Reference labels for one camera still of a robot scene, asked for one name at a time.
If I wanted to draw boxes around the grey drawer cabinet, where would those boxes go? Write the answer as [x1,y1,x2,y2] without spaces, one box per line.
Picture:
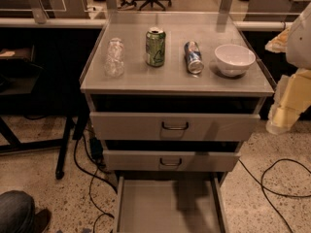
[79,11,278,180]

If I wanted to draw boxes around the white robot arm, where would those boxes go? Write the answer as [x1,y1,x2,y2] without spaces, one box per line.
[265,5,311,135]

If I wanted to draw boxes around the brown shoe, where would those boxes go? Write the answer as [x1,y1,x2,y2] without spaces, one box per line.
[33,209,52,233]

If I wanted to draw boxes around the black power adapter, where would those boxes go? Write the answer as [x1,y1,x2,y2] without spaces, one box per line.
[89,138,103,160]

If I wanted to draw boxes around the blue soda can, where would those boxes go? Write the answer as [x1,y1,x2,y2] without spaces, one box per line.
[184,41,204,75]

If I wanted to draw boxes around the black table frame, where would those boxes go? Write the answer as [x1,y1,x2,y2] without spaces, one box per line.
[0,46,91,181]

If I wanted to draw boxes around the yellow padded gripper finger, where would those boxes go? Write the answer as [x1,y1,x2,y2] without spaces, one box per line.
[265,27,291,53]
[266,69,311,135]

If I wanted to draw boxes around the person foot white sneaker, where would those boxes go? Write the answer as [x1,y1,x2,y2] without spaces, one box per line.
[118,0,136,11]

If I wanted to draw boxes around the top grey drawer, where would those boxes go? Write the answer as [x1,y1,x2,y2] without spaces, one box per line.
[90,112,259,142]

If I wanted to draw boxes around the black floor cable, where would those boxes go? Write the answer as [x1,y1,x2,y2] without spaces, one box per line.
[238,158,311,233]
[73,126,119,233]

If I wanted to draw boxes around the black floor cable left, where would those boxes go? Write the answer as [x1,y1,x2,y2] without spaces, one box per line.
[73,126,119,233]

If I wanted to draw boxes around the bottom grey drawer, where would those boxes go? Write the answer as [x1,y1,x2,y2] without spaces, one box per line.
[113,173,229,233]

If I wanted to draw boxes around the white ceramic bowl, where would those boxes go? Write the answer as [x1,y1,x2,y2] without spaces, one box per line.
[215,44,256,77]

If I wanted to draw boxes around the middle grey drawer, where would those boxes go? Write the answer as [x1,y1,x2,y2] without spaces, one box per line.
[104,150,240,172]

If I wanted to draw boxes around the green soda can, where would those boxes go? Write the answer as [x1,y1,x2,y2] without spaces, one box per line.
[145,27,166,67]

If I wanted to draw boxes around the clear plastic bottle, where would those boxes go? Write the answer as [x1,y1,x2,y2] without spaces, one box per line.
[104,38,124,78]

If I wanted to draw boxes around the black floor cable right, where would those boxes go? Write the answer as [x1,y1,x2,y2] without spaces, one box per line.
[238,158,311,233]

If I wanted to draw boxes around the grey drawer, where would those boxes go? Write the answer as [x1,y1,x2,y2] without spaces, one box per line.
[104,150,240,172]
[90,112,259,142]
[113,173,229,233]

